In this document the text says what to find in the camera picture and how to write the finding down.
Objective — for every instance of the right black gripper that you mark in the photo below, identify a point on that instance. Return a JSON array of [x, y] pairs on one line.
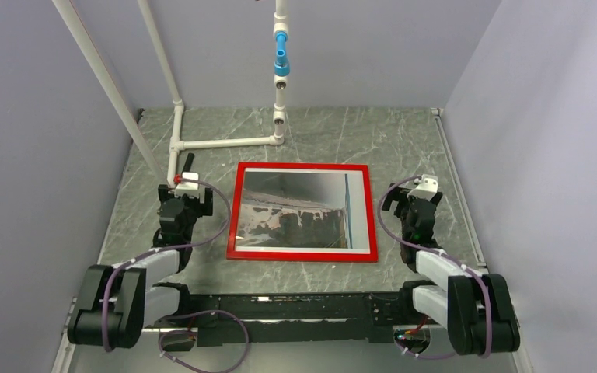
[[397, 194]]

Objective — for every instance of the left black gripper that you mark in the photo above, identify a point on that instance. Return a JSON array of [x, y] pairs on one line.
[[201, 208]]

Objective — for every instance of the orange wooden picture frame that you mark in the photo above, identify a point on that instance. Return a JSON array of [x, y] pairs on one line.
[[231, 216]]

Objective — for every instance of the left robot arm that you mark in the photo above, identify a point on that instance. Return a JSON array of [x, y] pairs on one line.
[[116, 302]]

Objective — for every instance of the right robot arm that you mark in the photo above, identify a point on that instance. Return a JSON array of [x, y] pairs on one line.
[[474, 308]]

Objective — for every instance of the white PVC pipe stand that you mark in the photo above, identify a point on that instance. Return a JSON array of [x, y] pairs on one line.
[[77, 29]]

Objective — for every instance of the blue pipe fitting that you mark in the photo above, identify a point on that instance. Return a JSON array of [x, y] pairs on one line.
[[281, 62]]

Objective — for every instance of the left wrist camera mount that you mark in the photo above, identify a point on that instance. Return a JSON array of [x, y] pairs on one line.
[[186, 186]]

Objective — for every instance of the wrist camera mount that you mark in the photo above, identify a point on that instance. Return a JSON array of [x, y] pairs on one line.
[[424, 187], [186, 186]]

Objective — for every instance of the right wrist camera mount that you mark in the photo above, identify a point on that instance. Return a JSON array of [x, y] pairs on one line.
[[424, 187]]

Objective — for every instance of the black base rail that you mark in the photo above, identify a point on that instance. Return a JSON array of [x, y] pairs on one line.
[[294, 317]]

